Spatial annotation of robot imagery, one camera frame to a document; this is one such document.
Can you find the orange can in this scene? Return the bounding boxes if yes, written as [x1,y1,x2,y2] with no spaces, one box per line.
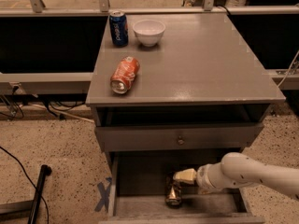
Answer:
[165,173,182,208]

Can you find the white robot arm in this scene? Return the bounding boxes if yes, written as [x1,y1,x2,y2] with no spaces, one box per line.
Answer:
[173,152,299,201]

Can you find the open middle drawer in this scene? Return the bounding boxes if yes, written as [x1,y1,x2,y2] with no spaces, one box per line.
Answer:
[99,149,264,224]

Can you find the top drawer with knob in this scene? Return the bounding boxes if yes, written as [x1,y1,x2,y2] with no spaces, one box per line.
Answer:
[94,104,265,153]

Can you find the red Coca-Cola can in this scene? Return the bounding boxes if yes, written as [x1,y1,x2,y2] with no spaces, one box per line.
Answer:
[110,56,140,94]

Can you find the blue Pepsi can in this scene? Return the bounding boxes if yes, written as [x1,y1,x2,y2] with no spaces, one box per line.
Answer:
[108,10,128,47]

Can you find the grey wooden cabinet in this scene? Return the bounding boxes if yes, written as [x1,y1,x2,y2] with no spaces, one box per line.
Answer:
[85,13,287,224]

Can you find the grey metal railing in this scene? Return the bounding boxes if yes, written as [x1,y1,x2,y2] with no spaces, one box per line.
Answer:
[0,0,299,90]

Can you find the black metal leg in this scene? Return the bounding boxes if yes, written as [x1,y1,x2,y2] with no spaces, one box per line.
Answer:
[0,164,53,224]

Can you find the white bowl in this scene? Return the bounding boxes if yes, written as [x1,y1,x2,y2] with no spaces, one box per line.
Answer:
[133,20,165,47]

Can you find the white cable at right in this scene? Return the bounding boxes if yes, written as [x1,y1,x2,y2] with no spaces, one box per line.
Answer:
[276,49,299,89]

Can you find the black floor cable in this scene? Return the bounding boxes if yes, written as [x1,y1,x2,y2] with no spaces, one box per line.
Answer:
[0,145,50,224]

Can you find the cable bundle under rail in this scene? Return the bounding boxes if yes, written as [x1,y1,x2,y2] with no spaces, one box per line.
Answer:
[0,84,94,123]

